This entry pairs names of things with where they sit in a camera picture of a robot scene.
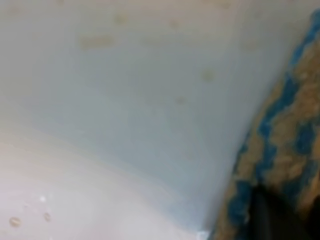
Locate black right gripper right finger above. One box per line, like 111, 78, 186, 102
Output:
309, 199, 320, 240

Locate blue and beige striped rag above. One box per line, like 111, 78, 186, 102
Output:
210, 10, 320, 240

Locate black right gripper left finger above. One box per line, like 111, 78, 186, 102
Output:
248, 186, 311, 240

